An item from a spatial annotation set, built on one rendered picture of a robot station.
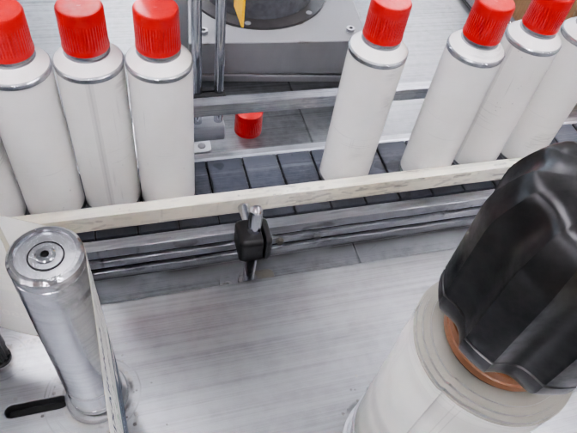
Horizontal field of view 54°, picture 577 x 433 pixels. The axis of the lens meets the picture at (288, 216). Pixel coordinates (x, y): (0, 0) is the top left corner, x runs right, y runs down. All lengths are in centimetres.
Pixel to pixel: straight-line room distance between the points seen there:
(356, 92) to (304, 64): 28
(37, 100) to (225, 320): 23
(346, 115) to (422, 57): 39
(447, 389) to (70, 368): 22
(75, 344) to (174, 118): 20
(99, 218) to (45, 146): 8
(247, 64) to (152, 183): 29
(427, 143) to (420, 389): 33
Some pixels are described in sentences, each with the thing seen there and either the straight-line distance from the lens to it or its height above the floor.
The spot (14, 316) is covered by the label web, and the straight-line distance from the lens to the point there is 45.
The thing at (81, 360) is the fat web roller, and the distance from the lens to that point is 37.
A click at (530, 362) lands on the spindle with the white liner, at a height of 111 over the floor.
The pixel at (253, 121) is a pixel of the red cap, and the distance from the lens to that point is 68.
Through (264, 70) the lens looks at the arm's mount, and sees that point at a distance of 78.
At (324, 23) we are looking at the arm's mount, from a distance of 80.
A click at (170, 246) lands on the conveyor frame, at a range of 55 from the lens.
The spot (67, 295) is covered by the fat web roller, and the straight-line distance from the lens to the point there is 31.
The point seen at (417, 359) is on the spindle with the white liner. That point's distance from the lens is 30.
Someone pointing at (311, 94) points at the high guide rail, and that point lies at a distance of 57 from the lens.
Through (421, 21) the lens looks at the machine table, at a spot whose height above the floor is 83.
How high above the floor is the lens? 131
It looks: 51 degrees down
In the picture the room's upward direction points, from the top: 11 degrees clockwise
